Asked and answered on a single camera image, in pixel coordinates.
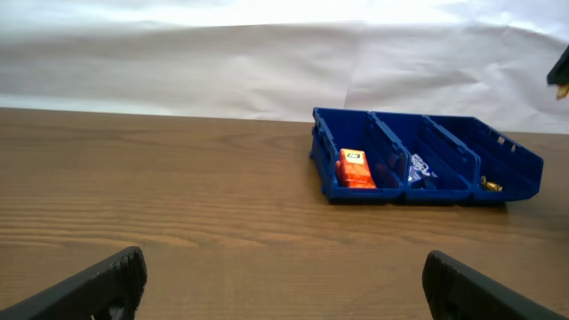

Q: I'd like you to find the blue tray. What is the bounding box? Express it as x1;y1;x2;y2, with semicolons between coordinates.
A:
309;107;545;206

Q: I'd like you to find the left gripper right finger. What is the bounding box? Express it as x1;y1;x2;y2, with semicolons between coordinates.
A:
421;250;568;320

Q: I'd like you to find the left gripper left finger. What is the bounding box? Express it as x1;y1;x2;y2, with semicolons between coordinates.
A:
0;246;148;320

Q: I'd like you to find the blue candy pack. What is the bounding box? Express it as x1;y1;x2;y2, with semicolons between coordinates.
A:
408;153;432;180

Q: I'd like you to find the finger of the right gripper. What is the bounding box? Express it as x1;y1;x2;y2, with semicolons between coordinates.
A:
546;44;569;87

